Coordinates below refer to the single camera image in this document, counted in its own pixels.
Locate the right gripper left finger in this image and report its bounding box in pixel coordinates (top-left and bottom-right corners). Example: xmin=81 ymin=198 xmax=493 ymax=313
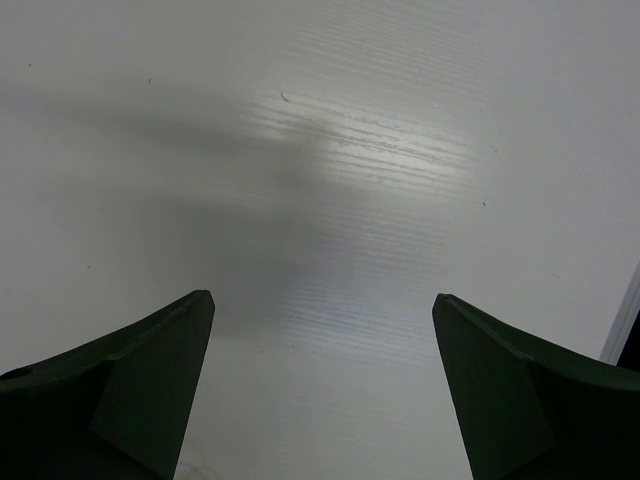
xmin=1 ymin=290 xmax=215 ymax=479

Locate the aluminium table frame rail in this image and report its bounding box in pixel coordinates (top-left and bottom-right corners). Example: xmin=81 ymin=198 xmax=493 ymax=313
xmin=599 ymin=264 xmax=640 ymax=365

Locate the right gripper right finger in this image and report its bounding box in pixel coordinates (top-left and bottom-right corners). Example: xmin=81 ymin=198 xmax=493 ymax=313
xmin=432 ymin=294 xmax=639 ymax=479

